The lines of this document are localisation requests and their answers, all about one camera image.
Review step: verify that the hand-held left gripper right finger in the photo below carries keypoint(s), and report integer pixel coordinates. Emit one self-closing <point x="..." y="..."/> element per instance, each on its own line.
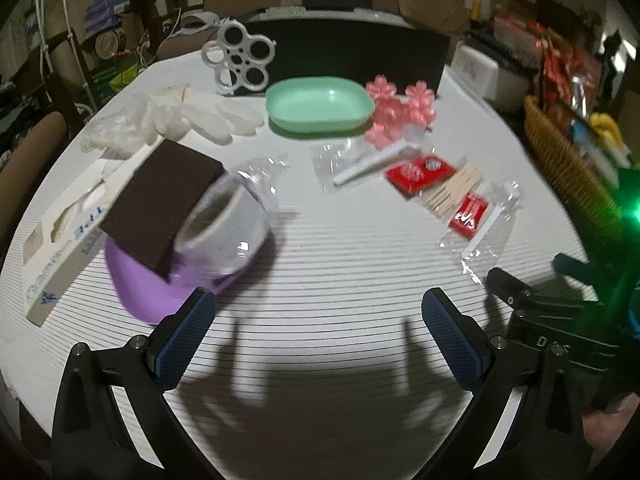
<point x="452" y="337"/>

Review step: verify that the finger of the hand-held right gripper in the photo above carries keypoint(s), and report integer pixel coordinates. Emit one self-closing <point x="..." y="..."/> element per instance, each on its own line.
<point x="572" y="266"/>
<point x="507" y="287"/>

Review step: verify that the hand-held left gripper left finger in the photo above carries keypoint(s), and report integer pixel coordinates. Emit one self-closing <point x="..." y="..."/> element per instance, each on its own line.
<point x="182" y="332"/>

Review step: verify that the purple plastic bowl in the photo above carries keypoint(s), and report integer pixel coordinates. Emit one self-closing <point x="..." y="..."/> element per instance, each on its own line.
<point x="145" y="295"/>

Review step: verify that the small red sauce packet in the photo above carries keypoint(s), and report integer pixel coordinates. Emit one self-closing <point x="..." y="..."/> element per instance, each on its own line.
<point x="467" y="215"/>

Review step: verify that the bundle of wooden toothpicks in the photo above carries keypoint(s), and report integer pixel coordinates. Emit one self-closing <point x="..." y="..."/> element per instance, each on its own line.
<point x="450" y="192"/>

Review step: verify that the tape roll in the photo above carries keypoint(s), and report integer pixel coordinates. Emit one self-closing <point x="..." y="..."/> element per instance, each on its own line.
<point x="210" y="220"/>

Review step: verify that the brown sponge pad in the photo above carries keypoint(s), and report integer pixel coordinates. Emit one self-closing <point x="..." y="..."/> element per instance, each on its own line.
<point x="155" y="195"/>

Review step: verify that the large red sauce packet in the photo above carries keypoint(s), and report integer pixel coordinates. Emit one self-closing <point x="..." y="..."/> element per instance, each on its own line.
<point x="415" y="175"/>

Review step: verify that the clear plastic bag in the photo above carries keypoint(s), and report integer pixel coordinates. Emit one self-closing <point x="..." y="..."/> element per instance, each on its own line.
<point x="117" y="130"/>

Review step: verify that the translucent disposable glove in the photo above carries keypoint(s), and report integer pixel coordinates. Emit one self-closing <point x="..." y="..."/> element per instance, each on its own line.
<point x="210" y="117"/>

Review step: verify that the green plastic dish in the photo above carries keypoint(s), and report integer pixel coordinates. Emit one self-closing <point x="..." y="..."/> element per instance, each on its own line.
<point x="350" y="110"/>

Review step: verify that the black storage box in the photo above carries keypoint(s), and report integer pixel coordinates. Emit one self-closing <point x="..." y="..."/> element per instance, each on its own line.
<point x="350" y="55"/>

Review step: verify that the wicker basket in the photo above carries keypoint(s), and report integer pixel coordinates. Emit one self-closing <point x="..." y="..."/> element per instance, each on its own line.
<point x="555" y="160"/>

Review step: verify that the bunch of bananas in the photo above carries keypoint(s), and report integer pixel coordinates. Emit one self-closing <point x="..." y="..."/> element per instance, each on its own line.
<point x="607" y="129"/>

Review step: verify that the white glove box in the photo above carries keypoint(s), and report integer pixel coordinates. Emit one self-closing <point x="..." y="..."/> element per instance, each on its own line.
<point x="55" y="260"/>

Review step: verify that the pink flower-shaped piece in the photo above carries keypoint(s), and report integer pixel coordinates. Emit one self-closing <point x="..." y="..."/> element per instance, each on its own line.
<point x="424" y="116"/>
<point x="381" y="135"/>
<point x="419" y="94"/>
<point x="380" y="88"/>

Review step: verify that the pile of red snack packets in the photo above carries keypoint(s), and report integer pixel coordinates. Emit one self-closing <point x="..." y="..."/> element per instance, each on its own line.
<point x="550" y="60"/>

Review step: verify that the white appliance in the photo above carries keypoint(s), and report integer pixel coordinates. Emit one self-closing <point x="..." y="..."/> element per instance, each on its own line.
<point x="475" y="67"/>

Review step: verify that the brown upholstered chair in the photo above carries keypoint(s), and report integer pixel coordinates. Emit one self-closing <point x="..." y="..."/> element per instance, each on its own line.
<point x="30" y="150"/>

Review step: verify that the green plastic bag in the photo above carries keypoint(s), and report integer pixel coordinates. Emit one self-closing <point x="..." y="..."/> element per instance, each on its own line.
<point x="120" y="75"/>

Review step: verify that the yellow bottle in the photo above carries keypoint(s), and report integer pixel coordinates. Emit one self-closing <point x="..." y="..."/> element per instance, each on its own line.
<point x="475" y="9"/>

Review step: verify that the round dial scale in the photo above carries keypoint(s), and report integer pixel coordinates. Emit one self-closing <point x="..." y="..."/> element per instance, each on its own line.
<point x="109" y="42"/>

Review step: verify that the white curved device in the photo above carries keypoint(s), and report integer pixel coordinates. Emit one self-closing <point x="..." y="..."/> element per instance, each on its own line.
<point x="196" y="22"/>

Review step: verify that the stack of purple boxes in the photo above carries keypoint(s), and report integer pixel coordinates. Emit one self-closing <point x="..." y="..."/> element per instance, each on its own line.
<point x="106" y="14"/>

